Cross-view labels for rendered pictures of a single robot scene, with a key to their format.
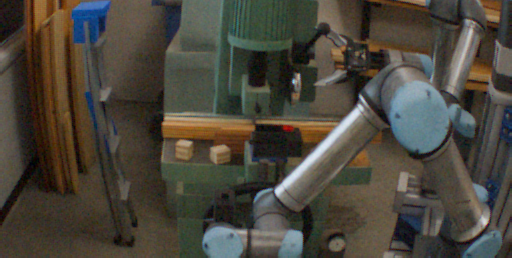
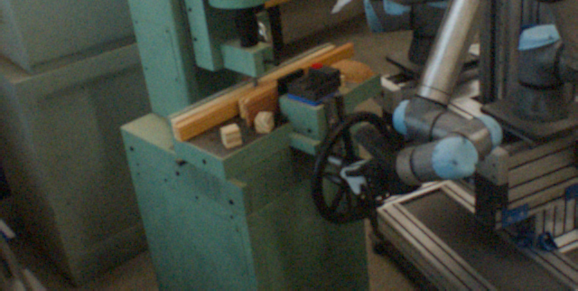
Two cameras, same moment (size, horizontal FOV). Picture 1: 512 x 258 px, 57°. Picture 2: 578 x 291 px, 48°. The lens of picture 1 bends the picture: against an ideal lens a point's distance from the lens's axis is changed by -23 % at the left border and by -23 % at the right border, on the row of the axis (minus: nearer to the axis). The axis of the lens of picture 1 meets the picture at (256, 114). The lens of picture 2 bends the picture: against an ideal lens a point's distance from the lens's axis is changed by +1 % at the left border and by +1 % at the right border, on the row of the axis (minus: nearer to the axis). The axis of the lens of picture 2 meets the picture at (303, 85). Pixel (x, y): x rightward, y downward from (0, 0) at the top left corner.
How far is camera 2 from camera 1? 92 cm
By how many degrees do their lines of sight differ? 34
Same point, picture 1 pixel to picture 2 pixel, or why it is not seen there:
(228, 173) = (281, 136)
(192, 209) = (257, 197)
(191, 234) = (261, 229)
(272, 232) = (470, 125)
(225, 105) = (195, 89)
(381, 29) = not seen: outside the picture
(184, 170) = (245, 155)
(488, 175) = (519, 22)
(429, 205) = not seen: hidden behind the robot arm
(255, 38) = not seen: outside the picture
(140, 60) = not seen: outside the picture
